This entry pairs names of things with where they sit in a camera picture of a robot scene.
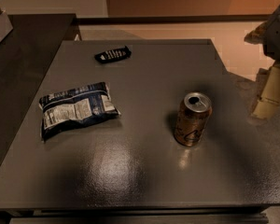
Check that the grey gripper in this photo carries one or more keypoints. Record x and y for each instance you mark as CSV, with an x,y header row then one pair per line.
x,y
277,36

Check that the orange soda can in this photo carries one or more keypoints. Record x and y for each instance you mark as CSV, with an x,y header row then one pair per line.
x,y
193,114

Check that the blue chip bag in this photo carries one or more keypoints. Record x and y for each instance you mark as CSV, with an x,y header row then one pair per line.
x,y
76,108

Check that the small black snack packet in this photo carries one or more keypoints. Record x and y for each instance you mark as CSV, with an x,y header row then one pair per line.
x,y
113,55

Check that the dark side counter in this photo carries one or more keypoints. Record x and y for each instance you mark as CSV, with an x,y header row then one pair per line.
x,y
25,57

